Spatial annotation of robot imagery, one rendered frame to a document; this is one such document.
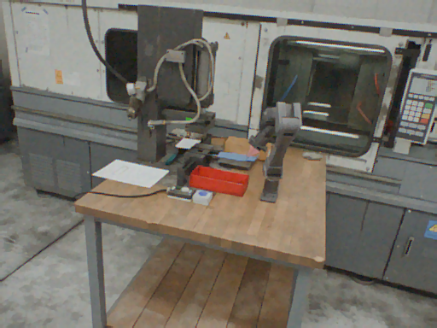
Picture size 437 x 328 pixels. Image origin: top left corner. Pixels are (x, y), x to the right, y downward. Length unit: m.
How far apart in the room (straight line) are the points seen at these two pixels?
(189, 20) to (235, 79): 0.77
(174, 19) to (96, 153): 1.56
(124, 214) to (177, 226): 0.22
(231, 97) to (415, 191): 1.26
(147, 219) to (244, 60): 1.30
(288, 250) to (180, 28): 1.05
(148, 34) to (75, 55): 1.23
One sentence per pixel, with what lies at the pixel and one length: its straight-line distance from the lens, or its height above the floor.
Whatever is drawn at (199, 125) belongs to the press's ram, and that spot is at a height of 1.14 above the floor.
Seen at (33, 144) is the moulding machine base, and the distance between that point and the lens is 3.43.
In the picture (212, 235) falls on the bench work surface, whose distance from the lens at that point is 1.36.
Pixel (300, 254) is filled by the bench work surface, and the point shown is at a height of 0.90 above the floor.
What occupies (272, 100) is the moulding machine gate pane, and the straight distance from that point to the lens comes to 2.33.
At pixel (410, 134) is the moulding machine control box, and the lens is 2.26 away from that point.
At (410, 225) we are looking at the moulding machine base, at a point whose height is 0.53.
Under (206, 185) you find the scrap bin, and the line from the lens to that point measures 1.66.
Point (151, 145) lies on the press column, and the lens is 1.91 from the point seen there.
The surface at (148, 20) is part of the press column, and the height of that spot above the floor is 1.59.
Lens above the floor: 1.65
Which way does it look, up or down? 24 degrees down
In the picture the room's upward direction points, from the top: 5 degrees clockwise
